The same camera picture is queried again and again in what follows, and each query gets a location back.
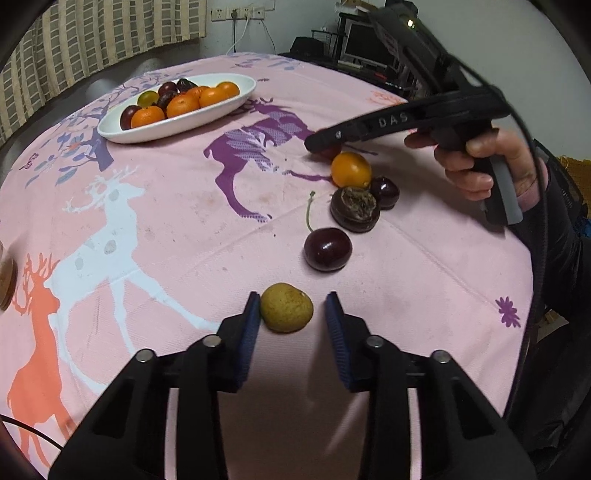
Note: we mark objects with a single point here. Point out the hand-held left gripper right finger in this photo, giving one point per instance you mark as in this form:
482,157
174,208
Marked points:
339,341

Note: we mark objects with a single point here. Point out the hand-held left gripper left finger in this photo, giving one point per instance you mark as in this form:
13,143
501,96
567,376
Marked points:
249,341

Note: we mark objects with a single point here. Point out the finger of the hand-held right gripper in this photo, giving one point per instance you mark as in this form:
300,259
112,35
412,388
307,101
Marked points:
332,138

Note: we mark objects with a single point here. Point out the red cherry tomato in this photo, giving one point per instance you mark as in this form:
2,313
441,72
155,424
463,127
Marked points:
330,154

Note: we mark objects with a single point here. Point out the orange mandarin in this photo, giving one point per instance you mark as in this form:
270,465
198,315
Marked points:
147,117
183,105
213,97
197,91
228,88
351,170

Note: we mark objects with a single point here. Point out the tan longan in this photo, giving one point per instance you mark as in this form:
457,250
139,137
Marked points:
286,307

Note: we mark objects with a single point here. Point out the dark brown water chestnut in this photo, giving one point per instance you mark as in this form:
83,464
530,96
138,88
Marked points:
165,100
186,84
354,208

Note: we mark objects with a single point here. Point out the dark red cherry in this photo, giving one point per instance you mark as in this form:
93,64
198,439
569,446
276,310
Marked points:
384,191
166,87
328,249

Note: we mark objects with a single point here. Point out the green-yellow tomato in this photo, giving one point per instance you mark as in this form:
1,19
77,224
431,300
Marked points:
148,98

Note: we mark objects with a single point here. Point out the dark purple plum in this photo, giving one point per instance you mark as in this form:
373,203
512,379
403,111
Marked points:
129,117

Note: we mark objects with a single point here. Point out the white oval plate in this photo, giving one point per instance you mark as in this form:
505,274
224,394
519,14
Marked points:
115,134

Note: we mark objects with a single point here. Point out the person's right forearm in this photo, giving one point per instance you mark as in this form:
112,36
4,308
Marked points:
563,277

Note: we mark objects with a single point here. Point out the person's right hand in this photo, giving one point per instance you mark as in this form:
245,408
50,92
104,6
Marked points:
521,161

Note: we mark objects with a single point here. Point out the computer monitor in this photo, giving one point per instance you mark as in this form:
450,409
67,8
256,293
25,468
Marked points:
367,41

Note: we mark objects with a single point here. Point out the pink deer-print tablecloth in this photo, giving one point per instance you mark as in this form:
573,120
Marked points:
184,240

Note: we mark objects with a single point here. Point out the checked beige curtain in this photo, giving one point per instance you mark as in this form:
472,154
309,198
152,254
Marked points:
69,46

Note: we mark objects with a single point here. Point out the white wall socket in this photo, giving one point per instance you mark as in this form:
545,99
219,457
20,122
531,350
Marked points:
220,14
249,12

